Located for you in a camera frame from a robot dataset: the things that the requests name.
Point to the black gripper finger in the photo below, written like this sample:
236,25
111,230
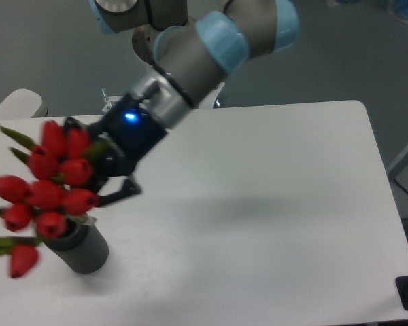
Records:
93,129
128,189

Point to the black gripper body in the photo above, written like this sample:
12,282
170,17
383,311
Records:
132,131

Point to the red tulip bouquet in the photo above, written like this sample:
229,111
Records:
63,167

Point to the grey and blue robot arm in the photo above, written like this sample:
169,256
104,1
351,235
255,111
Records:
189,62

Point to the dark grey ribbed vase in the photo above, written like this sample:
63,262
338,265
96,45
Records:
82,247

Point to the black connector on wrist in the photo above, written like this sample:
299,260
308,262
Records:
150,91

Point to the white chair armrest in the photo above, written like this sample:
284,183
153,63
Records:
22,104

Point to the white furniture at right edge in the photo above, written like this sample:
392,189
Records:
398,164

